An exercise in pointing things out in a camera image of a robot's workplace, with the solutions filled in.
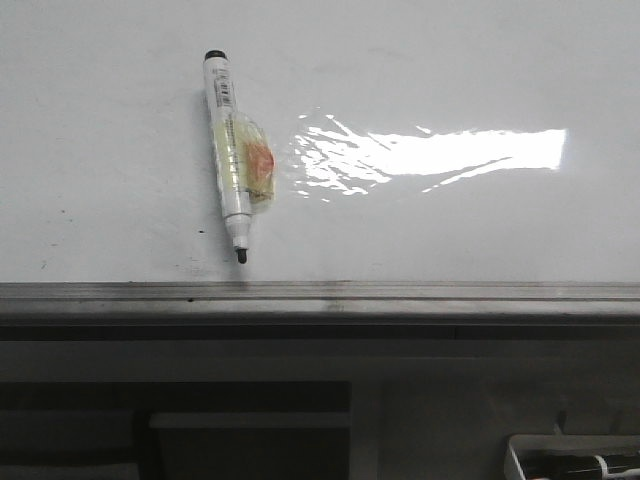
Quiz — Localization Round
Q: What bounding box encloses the white whiteboard with metal frame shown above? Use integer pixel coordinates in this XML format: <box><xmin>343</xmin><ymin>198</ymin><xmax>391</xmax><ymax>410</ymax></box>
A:
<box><xmin>1</xmin><ymin>1</ymin><xmax>639</xmax><ymax>340</ymax></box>

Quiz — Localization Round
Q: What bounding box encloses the white marker holder tray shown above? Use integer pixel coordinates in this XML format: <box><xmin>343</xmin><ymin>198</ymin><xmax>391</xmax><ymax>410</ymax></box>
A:
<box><xmin>504</xmin><ymin>434</ymin><xmax>639</xmax><ymax>479</ymax></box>

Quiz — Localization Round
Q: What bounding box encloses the black marker in tray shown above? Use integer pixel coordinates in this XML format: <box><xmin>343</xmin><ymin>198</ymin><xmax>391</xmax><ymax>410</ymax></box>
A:
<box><xmin>520</xmin><ymin>454</ymin><xmax>639</xmax><ymax>480</ymax></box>

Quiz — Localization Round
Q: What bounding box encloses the white whiteboard marker with tape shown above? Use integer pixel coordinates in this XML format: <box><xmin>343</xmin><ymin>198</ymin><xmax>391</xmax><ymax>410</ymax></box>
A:
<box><xmin>203</xmin><ymin>50</ymin><xmax>275</xmax><ymax>264</ymax></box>

